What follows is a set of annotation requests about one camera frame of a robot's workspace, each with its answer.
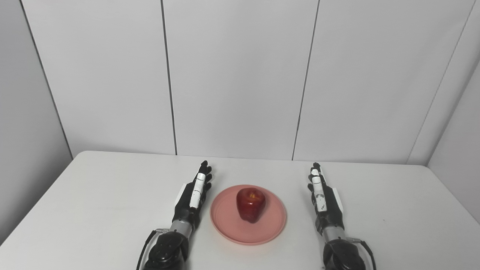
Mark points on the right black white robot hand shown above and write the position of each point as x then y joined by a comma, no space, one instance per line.
324,202

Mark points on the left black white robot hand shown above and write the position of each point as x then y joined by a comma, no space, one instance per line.
193,198

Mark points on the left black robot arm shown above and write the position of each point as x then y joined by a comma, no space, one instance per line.
168,247

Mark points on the red apple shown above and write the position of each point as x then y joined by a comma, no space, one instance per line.
250,204

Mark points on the pink round plate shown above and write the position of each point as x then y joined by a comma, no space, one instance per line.
247,230

